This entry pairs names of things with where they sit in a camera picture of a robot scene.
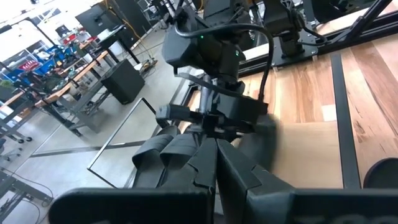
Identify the wooden workbench with metal legs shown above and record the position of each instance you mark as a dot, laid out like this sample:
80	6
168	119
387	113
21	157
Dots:
84	70

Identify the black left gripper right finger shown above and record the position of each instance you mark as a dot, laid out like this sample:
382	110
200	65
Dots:
236	180

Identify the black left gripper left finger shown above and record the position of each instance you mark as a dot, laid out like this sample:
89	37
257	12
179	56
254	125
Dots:
202	177

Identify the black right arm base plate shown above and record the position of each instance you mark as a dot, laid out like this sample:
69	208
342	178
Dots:
308	46

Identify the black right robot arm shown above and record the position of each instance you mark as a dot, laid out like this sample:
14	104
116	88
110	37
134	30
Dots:
192	46

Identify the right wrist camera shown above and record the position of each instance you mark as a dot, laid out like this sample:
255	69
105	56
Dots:
242	109

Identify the black aluminium table frame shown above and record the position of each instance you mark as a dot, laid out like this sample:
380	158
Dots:
357	34

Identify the black standing desk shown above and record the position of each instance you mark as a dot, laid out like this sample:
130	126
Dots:
112	34

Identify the black cube cabinet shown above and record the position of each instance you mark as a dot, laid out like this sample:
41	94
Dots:
122	82

